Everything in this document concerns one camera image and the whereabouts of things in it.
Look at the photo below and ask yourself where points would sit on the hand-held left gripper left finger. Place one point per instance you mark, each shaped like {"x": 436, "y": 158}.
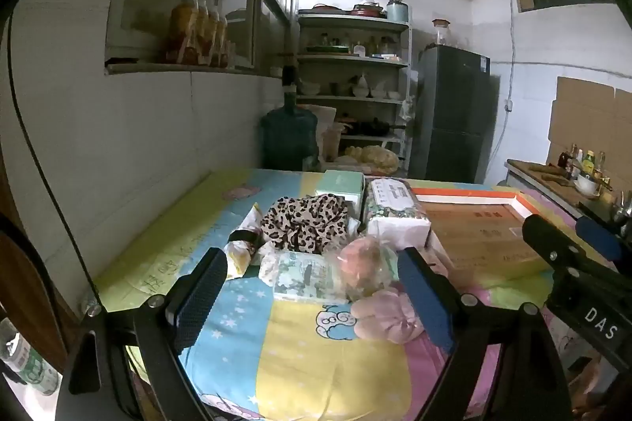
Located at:
{"x": 197, "y": 297}

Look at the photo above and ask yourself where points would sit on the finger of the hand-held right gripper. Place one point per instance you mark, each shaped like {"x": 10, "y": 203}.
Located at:
{"x": 553, "y": 248}
{"x": 600, "y": 237}

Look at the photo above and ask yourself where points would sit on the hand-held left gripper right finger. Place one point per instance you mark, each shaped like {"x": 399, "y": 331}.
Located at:
{"x": 424, "y": 297}

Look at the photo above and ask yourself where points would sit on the pink plush toy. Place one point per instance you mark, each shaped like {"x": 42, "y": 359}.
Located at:
{"x": 390, "y": 317}

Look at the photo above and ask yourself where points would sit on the white floral cloth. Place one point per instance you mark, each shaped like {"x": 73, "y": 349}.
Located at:
{"x": 239, "y": 258}

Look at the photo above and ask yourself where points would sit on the clear plastic bag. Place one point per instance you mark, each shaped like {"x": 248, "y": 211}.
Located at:
{"x": 368, "y": 263}

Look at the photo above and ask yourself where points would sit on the cardboard box with orange rim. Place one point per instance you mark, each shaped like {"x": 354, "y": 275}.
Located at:
{"x": 474, "y": 238}

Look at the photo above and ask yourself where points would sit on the large floral tissue pack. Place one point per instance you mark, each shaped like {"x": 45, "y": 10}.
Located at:
{"x": 395, "y": 213}

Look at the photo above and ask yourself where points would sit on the leopard print cloth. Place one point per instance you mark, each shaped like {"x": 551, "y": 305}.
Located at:
{"x": 301, "y": 223}

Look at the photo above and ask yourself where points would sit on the mint green tissue box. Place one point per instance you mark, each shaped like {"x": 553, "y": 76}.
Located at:
{"x": 340, "y": 186}

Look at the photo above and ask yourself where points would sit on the white bowl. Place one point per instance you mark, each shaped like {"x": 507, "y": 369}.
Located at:
{"x": 586, "y": 185}

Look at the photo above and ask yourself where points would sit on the wooden kitchen counter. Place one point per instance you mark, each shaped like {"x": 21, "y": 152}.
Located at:
{"x": 533, "y": 176}

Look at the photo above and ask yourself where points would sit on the group of condiment bottles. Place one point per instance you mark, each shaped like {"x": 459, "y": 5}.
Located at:
{"x": 585, "y": 161}

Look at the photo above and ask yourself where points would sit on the cartoon printed tablecloth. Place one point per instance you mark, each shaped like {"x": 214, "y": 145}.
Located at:
{"x": 296, "y": 352}

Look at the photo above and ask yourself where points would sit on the cardboard sheet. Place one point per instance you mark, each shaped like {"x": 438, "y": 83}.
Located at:
{"x": 587, "y": 114}

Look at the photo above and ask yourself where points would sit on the basket of yellow cloth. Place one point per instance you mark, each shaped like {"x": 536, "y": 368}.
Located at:
{"x": 370, "y": 158}

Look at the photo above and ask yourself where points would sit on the dark grey refrigerator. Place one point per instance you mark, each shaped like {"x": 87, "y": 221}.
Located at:
{"x": 454, "y": 114}

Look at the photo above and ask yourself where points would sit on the brown wooden board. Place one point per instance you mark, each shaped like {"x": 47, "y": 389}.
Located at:
{"x": 24, "y": 282}

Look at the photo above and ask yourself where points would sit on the black wok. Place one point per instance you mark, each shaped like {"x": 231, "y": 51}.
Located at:
{"x": 375, "y": 127}

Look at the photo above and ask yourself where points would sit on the green label plastic bottle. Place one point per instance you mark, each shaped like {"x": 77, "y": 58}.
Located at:
{"x": 29, "y": 361}

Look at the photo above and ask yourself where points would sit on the translucent plastic container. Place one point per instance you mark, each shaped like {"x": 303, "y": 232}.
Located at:
{"x": 333, "y": 142}

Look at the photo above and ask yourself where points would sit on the blue water jug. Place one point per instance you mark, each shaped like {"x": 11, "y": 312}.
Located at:
{"x": 289, "y": 134}

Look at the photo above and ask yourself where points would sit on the white printed sack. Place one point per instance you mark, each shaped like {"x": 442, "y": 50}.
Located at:
{"x": 323, "y": 117}

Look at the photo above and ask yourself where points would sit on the group of white bowls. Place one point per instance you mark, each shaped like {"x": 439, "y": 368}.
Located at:
{"x": 365, "y": 89}

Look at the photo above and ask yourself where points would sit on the black water jug pump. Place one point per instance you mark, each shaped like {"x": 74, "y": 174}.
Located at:
{"x": 290, "y": 82}

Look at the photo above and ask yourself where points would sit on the glass jar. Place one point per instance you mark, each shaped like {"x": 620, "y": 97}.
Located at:
{"x": 442, "y": 33}

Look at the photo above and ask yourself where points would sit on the group of glass jars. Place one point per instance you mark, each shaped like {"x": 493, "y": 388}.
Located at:
{"x": 355, "y": 46}

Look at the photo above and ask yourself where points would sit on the teal enamel pot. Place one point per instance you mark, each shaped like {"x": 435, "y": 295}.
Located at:
{"x": 397, "y": 11}

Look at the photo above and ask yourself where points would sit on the white metal shelf rack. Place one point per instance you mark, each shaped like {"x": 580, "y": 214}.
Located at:
{"x": 345, "y": 21}

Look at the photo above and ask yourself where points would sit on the red cooking pot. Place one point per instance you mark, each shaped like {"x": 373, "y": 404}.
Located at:
{"x": 368, "y": 11}

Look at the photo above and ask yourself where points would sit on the flat dark pan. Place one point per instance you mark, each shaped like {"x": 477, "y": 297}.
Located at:
{"x": 321, "y": 9}

